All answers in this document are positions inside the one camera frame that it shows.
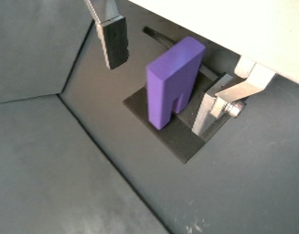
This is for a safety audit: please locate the gripper silver screw right finger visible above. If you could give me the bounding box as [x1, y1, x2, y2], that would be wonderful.
[193, 57, 277, 136]

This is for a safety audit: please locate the black curved holder stand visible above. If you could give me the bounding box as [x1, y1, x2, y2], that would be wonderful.
[123, 27, 233, 163]

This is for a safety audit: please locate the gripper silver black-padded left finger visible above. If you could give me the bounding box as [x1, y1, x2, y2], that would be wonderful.
[84, 0, 130, 69]

